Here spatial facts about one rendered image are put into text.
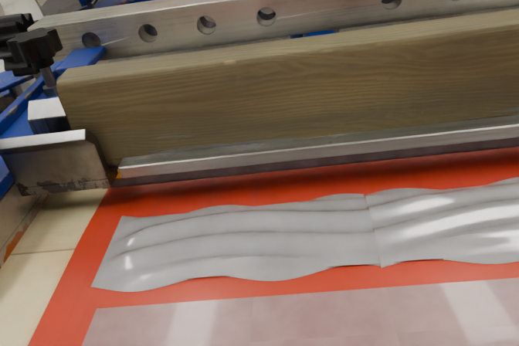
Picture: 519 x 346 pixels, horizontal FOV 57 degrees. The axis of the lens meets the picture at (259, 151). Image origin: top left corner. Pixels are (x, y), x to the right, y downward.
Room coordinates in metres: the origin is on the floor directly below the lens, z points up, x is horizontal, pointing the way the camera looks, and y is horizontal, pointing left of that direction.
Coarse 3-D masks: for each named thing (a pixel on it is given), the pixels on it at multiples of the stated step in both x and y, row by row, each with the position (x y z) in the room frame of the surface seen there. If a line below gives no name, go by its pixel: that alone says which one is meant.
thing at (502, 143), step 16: (448, 144) 0.22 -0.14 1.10; (464, 144) 0.22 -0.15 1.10; (480, 144) 0.22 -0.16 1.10; (496, 144) 0.21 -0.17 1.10; (512, 144) 0.21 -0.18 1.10; (304, 160) 0.24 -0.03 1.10; (320, 160) 0.23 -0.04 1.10; (336, 160) 0.23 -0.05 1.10; (352, 160) 0.23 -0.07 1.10; (368, 160) 0.23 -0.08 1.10; (384, 160) 0.23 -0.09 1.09; (144, 176) 0.26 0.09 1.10; (160, 176) 0.26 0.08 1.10; (176, 176) 0.25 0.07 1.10; (192, 176) 0.25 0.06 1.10; (208, 176) 0.25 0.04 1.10; (224, 176) 0.25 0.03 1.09
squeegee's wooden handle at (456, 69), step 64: (128, 64) 0.28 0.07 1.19; (192, 64) 0.27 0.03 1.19; (256, 64) 0.25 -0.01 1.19; (320, 64) 0.25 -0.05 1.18; (384, 64) 0.24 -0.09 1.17; (448, 64) 0.23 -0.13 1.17; (512, 64) 0.22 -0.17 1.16; (128, 128) 0.26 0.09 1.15; (192, 128) 0.25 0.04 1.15; (256, 128) 0.24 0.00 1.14; (320, 128) 0.23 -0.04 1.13; (384, 128) 0.22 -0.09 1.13
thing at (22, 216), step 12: (12, 192) 0.25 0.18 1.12; (0, 204) 0.24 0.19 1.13; (12, 204) 0.24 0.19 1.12; (24, 204) 0.25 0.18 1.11; (36, 204) 0.26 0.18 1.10; (0, 216) 0.23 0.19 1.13; (12, 216) 0.24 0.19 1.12; (24, 216) 0.24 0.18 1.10; (0, 228) 0.22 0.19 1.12; (12, 228) 0.23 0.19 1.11; (24, 228) 0.24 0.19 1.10; (0, 240) 0.21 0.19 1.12; (12, 240) 0.22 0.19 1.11; (0, 252) 0.21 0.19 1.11; (0, 264) 0.20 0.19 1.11
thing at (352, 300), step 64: (128, 192) 0.26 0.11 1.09; (192, 192) 0.24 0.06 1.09; (256, 192) 0.23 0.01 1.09; (320, 192) 0.21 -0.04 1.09; (64, 320) 0.14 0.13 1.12; (128, 320) 0.13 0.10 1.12; (192, 320) 0.12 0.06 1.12; (256, 320) 0.11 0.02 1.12; (320, 320) 0.11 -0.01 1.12; (384, 320) 0.10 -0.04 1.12
